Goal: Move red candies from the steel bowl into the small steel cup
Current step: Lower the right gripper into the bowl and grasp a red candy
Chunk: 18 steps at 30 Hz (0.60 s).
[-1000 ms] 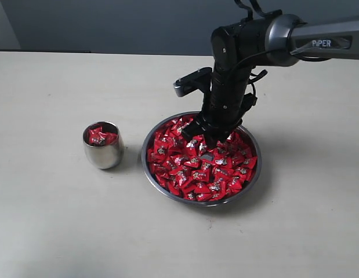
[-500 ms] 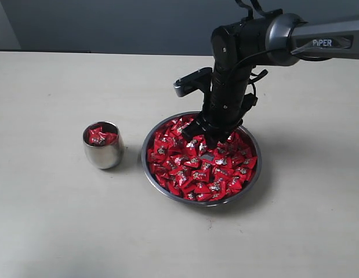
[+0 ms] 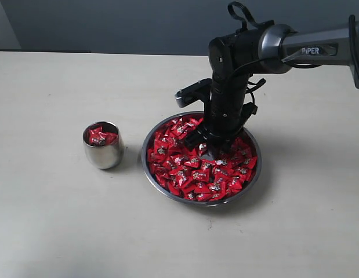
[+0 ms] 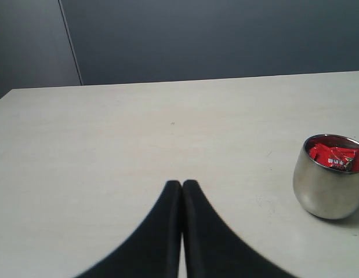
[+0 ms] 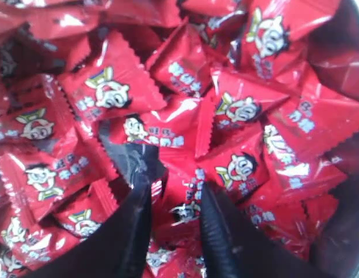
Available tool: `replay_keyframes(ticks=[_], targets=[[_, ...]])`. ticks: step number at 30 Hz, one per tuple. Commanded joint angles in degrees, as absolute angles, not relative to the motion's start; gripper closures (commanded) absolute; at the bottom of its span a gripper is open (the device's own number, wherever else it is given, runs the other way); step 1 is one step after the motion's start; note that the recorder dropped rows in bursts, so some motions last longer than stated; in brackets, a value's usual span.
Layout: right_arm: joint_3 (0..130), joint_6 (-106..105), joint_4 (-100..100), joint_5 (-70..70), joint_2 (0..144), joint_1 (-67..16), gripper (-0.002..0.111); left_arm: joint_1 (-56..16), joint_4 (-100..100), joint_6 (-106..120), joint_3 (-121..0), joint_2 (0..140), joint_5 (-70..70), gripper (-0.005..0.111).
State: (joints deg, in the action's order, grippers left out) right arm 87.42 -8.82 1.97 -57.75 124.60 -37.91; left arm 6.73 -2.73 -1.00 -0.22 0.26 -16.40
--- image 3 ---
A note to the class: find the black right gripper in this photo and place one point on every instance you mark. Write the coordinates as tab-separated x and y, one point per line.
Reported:
225	115

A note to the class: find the red candy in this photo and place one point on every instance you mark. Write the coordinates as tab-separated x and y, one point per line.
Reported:
96	137

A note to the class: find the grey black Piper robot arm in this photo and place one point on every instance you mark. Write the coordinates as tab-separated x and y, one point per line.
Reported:
267	49

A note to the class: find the stainless steel bowl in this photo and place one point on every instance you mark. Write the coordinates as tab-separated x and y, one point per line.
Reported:
191	176

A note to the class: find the stainless steel cup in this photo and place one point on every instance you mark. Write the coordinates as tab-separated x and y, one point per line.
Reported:
108	156

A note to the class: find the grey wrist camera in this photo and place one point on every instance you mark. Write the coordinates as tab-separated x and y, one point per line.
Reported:
200	90

